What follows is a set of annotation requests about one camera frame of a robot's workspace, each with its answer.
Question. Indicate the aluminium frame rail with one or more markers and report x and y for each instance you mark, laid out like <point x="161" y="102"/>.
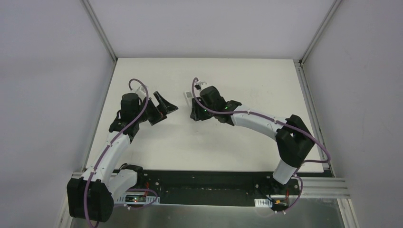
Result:
<point x="179" y="144"/>

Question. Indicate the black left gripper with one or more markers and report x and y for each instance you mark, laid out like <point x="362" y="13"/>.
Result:
<point x="155" y="113"/>

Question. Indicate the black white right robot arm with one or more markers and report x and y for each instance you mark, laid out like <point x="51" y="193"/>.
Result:
<point x="294" y="141"/>

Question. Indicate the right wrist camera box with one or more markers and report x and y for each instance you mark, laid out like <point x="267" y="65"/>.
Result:
<point x="200" y="85"/>

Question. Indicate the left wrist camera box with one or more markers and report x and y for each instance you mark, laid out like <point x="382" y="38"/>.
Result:
<point x="141" y="92"/>

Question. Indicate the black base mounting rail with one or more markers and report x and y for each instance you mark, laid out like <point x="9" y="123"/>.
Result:
<point x="204" y="185"/>

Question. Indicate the white remote control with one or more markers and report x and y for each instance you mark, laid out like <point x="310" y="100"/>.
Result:
<point x="188" y="98"/>

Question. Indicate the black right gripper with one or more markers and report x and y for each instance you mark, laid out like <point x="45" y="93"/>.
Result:
<point x="195" y="111"/>

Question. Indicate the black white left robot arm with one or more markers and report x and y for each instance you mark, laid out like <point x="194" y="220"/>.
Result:
<point x="92" y="196"/>

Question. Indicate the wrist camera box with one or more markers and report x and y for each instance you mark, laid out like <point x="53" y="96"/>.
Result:
<point x="200" y="85"/>
<point x="141" y="92"/>

